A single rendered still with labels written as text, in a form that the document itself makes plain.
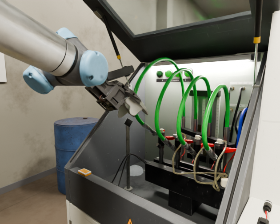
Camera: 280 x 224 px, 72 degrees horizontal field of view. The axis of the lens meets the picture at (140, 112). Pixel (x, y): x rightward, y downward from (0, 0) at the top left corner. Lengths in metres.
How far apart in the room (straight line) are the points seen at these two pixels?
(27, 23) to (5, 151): 2.60
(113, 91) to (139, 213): 0.39
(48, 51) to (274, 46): 0.65
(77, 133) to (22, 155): 0.94
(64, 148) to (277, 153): 2.11
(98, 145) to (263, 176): 0.69
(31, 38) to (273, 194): 0.71
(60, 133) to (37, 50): 2.07
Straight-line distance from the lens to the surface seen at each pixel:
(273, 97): 0.72
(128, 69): 0.67
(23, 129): 2.94
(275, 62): 0.75
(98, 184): 0.79
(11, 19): 0.36
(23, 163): 3.05
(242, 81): 0.98
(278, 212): 0.69
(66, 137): 2.37
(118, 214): 0.76
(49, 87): 0.53
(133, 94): 0.63
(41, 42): 0.38
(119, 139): 1.10
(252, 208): 0.67
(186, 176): 0.78
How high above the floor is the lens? 1.32
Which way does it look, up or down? 8 degrees down
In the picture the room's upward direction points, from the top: straight up
